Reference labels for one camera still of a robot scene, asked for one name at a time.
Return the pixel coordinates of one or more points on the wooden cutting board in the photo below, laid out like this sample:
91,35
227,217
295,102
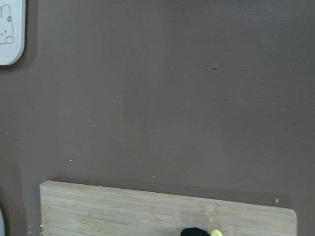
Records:
69,209

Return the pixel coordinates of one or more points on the yellow plastic knife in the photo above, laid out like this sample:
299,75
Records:
216,233

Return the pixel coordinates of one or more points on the white round plate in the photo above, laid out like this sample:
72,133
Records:
2,226

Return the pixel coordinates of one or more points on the cream rectangular tray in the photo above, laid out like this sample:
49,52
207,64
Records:
12,30

